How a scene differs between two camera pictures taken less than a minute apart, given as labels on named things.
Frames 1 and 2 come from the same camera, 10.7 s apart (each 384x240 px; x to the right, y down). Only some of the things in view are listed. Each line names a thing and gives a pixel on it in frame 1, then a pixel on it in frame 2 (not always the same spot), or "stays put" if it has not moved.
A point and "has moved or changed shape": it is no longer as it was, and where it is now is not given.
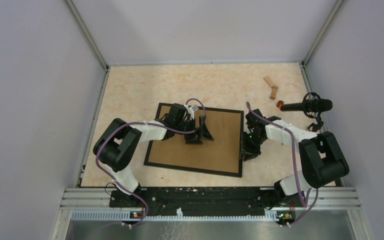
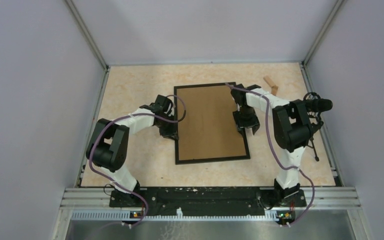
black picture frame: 147,158 to 209,132
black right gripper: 249,153 to 253,124
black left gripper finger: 193,138 to 170,132
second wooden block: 274,90 stays put
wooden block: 269,81 stays put
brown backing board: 222,154 has moved or changed shape
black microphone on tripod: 312,105 stays put
